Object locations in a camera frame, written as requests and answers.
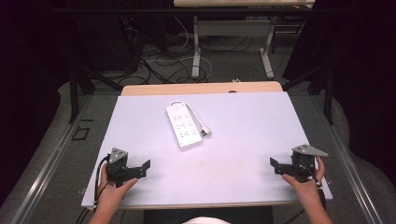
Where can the person's dark lap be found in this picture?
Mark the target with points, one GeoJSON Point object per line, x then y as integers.
{"type": "Point", "coordinates": [249, 216]}

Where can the white desk with metal legs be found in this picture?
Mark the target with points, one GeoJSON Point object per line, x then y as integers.
{"type": "Point", "coordinates": [233, 28]}

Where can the person's left hand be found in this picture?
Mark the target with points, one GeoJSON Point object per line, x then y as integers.
{"type": "Point", "coordinates": [113, 193]}

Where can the black floor socket frame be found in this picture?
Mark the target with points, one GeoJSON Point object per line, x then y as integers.
{"type": "Point", "coordinates": [81, 133]}

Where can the white power strip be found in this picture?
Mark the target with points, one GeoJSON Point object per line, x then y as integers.
{"type": "Point", "coordinates": [183, 126]}

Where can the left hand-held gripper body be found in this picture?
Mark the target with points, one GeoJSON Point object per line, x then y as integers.
{"type": "Point", "coordinates": [118, 161]}

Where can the person's right hand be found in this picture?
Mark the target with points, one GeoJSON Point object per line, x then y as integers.
{"type": "Point", "coordinates": [306, 189]}

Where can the black metal stand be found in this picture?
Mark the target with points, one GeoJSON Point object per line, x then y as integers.
{"type": "Point", "coordinates": [76, 90]}
{"type": "Point", "coordinates": [327, 90]}

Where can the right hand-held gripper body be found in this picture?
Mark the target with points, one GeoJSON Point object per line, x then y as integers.
{"type": "Point", "coordinates": [303, 158]}

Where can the white table mat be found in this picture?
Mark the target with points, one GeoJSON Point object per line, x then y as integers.
{"type": "Point", "coordinates": [218, 155]}

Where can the person's white clothing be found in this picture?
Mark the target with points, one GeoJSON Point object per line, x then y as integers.
{"type": "Point", "coordinates": [205, 221]}

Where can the aluminium floor rail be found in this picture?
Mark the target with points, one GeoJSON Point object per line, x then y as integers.
{"type": "Point", "coordinates": [46, 168]}
{"type": "Point", "coordinates": [345, 158]}

